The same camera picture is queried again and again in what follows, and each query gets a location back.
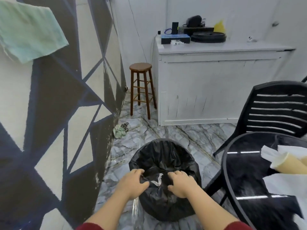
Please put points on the black round disc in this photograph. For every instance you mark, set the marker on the black round disc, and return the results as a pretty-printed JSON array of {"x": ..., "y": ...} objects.
[{"x": 208, "y": 37}]

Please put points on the person's right thumb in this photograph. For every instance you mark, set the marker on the person's right thumb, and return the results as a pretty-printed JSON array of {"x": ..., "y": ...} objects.
[{"x": 171, "y": 188}]

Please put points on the person's left thumb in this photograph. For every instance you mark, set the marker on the person's left thumb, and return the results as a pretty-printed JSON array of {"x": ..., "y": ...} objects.
[{"x": 144, "y": 185}]

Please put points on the black white cowhide rug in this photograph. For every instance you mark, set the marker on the black white cowhide rug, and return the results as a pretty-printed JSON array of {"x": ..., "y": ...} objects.
[{"x": 263, "y": 213}]

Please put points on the red shirt sleeve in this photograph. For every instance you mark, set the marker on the red shirt sleeve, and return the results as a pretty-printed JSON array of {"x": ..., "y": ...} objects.
[
  {"x": 90, "y": 227},
  {"x": 236, "y": 226}
]

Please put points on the beige paper cup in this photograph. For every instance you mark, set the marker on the beige paper cup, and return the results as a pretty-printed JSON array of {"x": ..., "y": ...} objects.
[{"x": 290, "y": 162}]

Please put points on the black trash bag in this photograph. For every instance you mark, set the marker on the black trash bag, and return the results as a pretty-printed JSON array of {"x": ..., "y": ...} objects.
[{"x": 165, "y": 160}]

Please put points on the person's right hand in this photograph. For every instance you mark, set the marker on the person's right hand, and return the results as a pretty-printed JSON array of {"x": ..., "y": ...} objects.
[{"x": 186, "y": 186}]

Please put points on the black round glass table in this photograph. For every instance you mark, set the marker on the black round glass table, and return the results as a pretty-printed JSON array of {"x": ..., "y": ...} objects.
[{"x": 244, "y": 165}]

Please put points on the white paper sheet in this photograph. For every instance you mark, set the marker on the white paper sheet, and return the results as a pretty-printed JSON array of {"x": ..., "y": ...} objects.
[{"x": 285, "y": 186}]

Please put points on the light green towel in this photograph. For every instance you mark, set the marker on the light green towel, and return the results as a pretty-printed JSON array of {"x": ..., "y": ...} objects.
[{"x": 28, "y": 33}]

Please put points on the blue flat box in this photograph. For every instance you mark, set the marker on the blue flat box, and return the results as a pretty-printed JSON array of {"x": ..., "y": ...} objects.
[{"x": 174, "y": 37}]

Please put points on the person's right forearm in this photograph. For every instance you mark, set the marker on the person's right forearm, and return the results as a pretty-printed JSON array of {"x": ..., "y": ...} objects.
[{"x": 211, "y": 208}]

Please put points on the person's left forearm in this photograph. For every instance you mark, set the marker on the person's left forearm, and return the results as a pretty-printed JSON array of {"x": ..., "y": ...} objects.
[{"x": 112, "y": 209}]

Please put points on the crumpled green cloth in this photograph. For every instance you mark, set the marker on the crumpled green cloth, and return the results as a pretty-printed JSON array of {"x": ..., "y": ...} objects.
[{"x": 119, "y": 132}]

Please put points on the yellow plastic scoop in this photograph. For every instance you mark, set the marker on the yellow plastic scoop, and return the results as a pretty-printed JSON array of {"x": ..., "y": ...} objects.
[{"x": 219, "y": 27}]

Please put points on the white paper strip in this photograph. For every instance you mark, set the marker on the white paper strip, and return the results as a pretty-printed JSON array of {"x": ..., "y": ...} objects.
[{"x": 157, "y": 180}]

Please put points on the black flat box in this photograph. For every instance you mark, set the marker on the black flat box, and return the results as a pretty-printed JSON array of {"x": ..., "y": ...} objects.
[{"x": 199, "y": 29}]

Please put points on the person's left hand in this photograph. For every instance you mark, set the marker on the person's left hand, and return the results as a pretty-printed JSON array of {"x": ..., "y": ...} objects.
[{"x": 130, "y": 185}]

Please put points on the black slatted plastic chair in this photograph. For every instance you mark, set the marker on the black slatted plastic chair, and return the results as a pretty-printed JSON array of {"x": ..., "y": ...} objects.
[{"x": 275, "y": 88}]

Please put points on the white paper napkin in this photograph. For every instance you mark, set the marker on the white paper napkin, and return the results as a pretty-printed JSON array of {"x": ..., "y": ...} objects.
[{"x": 268, "y": 152}]

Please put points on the black upright speaker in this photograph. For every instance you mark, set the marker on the black upright speaker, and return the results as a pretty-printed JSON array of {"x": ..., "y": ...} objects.
[{"x": 175, "y": 27}]

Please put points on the brown wooden stool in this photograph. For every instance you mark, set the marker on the brown wooden stool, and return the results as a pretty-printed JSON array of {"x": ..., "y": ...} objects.
[{"x": 140, "y": 69}]

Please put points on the white wooden counter cabinet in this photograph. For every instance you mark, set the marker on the white wooden counter cabinet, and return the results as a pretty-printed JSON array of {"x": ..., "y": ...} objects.
[{"x": 215, "y": 88}]

